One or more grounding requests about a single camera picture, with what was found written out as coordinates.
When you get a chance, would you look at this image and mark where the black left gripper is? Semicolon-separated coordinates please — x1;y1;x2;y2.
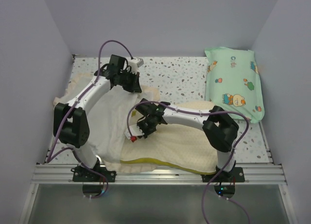
118;69;142;93

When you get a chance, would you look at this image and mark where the cream yellow dotted pillow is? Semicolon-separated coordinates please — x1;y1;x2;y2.
120;100;221;175

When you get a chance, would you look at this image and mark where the white pillowcase with cream ruffle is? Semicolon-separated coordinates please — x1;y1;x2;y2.
52;72;161;173

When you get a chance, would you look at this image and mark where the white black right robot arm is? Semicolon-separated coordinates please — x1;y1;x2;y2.
127;99;239;182

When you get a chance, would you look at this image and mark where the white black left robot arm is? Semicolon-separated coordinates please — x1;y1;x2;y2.
46;55;144;182

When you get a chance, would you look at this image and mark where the green cartoon print pillow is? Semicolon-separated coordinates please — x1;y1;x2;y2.
205;47;265;123

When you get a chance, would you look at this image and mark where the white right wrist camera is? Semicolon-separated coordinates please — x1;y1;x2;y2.
124;124;144;142

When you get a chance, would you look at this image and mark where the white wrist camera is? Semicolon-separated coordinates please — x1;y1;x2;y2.
128;58;144;73
124;124;144;142

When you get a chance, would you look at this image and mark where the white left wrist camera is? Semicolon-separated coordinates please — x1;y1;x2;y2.
128;58;144;73

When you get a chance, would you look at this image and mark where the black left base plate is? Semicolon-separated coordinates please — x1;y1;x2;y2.
70;161;117;182

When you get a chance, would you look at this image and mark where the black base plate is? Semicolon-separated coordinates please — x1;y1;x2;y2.
70;161;117;182
213;167;245;183

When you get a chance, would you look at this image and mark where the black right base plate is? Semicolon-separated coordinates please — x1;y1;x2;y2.
213;167;245;183

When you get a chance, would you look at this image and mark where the aluminium front rail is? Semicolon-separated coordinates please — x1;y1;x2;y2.
31;164;287;185

